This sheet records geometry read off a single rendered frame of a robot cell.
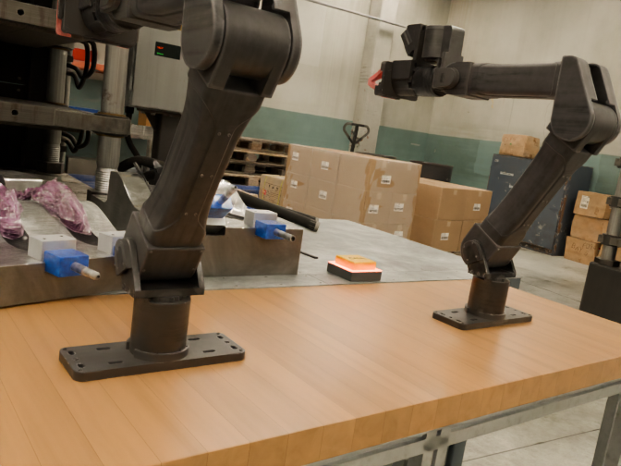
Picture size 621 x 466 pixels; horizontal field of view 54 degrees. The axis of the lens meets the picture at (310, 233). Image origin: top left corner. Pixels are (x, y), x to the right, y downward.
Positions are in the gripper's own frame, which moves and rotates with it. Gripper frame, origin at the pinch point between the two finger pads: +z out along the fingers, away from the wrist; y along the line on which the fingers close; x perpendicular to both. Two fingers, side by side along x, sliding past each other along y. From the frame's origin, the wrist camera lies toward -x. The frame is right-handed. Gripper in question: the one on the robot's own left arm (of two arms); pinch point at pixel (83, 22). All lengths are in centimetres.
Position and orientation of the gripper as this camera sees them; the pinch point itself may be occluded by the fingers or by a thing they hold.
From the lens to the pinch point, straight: 103.9
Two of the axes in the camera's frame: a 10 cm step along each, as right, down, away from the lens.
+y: -8.0, -0.1, -6.0
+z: -5.9, -1.7, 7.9
